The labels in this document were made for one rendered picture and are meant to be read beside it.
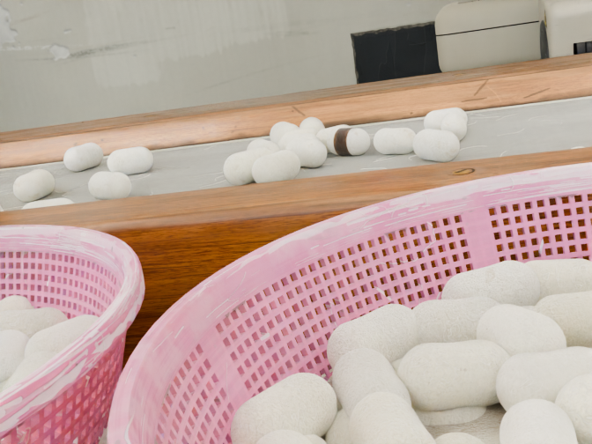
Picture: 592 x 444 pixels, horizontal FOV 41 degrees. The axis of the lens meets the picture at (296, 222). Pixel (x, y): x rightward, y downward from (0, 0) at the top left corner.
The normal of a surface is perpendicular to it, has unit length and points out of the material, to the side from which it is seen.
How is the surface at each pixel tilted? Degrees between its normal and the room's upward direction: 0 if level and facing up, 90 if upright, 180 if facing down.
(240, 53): 90
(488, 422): 0
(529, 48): 90
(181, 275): 90
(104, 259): 75
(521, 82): 45
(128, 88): 90
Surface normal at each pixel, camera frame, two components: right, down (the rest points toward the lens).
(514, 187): 0.02, -0.01
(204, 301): 0.84, -0.29
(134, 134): -0.24, -0.48
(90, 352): 0.96, -0.08
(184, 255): -0.19, 0.28
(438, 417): -0.19, -0.17
